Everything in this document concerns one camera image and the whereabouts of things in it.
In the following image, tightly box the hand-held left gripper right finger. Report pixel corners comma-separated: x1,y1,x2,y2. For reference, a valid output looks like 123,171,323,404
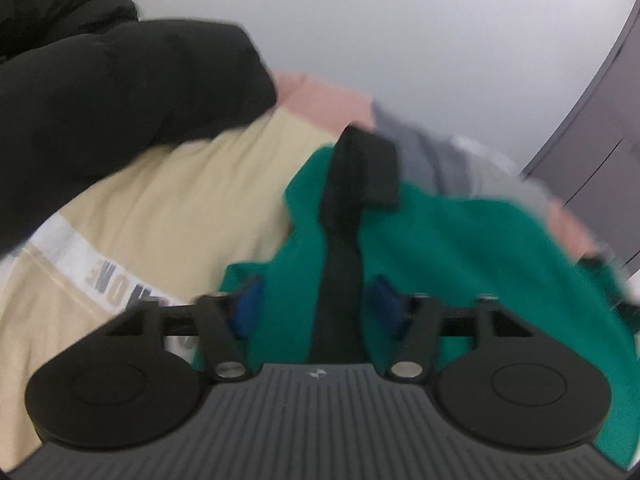
367,276,533,382

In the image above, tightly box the green hoodie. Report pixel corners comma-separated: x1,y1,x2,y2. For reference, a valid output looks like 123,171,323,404
192,147,640,466

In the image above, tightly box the black puffer jacket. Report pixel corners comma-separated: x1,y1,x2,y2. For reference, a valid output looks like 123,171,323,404
0,0,278,261

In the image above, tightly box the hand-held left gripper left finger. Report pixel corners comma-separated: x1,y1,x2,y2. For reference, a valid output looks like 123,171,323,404
102,280,263,381

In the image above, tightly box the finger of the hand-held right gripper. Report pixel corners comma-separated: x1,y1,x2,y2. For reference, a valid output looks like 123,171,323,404
577,249,640,311

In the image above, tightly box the grey wardrobe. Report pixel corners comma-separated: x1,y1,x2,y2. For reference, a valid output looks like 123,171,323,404
520,0,640,211

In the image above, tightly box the black fabric strap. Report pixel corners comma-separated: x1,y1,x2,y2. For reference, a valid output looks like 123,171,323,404
307,126,401,363

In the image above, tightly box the patchwork bed blanket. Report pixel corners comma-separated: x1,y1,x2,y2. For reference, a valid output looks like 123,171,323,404
0,72,640,461

